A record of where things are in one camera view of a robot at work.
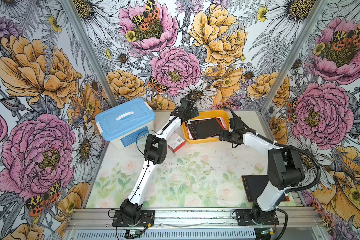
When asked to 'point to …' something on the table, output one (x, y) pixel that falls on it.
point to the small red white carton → (175, 142)
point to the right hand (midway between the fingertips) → (225, 140)
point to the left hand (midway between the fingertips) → (191, 115)
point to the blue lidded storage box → (127, 124)
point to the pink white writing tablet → (189, 135)
